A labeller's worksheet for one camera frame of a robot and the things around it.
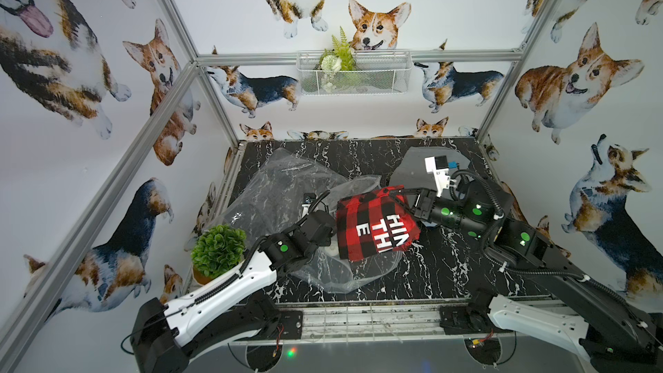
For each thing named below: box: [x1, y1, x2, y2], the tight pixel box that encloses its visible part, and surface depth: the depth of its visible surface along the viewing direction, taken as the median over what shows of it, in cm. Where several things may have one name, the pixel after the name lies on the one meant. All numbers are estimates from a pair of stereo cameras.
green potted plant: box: [190, 224, 247, 285], surface depth 74 cm
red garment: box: [335, 184, 422, 262], surface depth 61 cm
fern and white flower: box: [318, 25, 357, 93], surface depth 85 cm
